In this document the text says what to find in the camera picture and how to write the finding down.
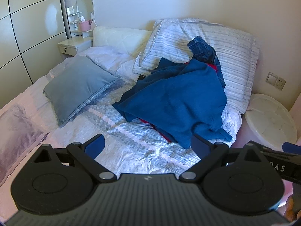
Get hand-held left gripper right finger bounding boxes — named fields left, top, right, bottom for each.
left=180, top=135, right=271, bottom=182

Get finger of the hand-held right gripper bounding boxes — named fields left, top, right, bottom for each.
left=283, top=142, right=301, bottom=156

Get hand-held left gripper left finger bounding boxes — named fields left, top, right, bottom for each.
left=33, top=134, right=116, bottom=182

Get blue fleece sweater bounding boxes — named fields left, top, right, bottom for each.
left=112, top=58, right=233, bottom=149

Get person's right hand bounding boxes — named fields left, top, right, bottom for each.
left=285, top=194, right=297, bottom=222

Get herringbone striped bedspread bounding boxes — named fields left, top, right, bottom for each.
left=0, top=46, right=242, bottom=186

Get red garment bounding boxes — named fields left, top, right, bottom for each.
left=139, top=61, right=218, bottom=143

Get white round side table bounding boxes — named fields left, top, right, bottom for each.
left=243, top=94, right=298, bottom=150

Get grey pillow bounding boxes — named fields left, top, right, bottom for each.
left=43, top=55, right=121, bottom=128

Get lilac blanket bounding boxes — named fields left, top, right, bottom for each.
left=0, top=104, right=50, bottom=186

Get striped pillow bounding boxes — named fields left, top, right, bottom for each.
left=188, top=22, right=260, bottom=113
left=133, top=18, right=212, bottom=76

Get blue jeans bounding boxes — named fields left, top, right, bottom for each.
left=187, top=36, right=226, bottom=90

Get white nightstand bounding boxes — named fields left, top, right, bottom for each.
left=58, top=36, right=94, bottom=59

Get white quilted pillow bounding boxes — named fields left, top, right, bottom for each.
left=92, top=26, right=153, bottom=57

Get pink tissue box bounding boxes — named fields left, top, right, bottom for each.
left=79, top=15, right=91, bottom=31

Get white cosmetics shelf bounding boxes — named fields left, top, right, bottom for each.
left=66, top=6, right=83, bottom=38

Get white wardrobe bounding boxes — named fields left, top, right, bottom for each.
left=0, top=0, right=71, bottom=110

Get oval mirror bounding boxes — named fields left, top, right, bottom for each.
left=76, top=0, right=98, bottom=29

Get white wall socket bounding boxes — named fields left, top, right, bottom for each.
left=274, top=76, right=286, bottom=90

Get white wall switch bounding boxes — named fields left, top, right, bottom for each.
left=266, top=72, right=278, bottom=85

